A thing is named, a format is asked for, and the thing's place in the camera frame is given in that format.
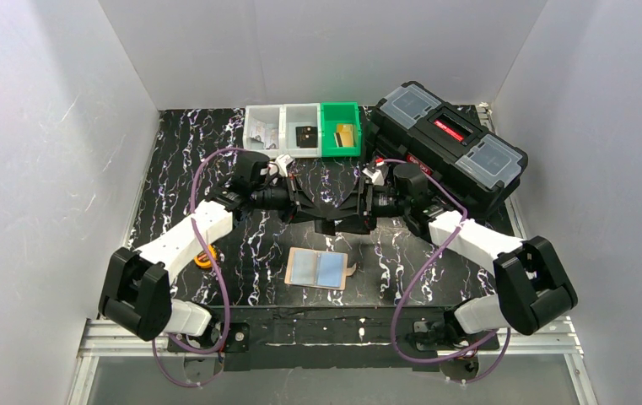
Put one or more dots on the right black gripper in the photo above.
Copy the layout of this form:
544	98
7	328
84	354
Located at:
364	202

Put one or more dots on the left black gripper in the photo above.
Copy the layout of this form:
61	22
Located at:
296	200

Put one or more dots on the white silver credit card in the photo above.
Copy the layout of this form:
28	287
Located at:
270	137

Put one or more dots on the orange gold credit card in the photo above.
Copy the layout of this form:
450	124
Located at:
345	135

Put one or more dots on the beige leather card holder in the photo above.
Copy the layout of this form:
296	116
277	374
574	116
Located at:
318	269

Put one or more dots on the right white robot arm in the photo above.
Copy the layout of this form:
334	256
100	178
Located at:
532	287

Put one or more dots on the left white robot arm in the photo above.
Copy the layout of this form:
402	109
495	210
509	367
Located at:
136	291

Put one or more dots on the silver cards in bin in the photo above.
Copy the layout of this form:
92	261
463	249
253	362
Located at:
255	135

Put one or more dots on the black card in bin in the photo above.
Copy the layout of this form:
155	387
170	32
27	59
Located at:
306	140

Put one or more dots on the left white storage bin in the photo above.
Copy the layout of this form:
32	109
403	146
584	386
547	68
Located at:
267	114

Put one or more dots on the white storage bin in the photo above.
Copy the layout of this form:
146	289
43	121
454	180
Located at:
267	114
298	115

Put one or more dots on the black plastic toolbox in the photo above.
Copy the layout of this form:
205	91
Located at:
477	167

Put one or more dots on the middle white storage bin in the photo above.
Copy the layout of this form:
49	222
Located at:
298	115

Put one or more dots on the green storage bin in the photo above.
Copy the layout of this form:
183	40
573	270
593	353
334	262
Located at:
333	113

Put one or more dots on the aluminium frame rail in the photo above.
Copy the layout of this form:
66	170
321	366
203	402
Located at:
103	338

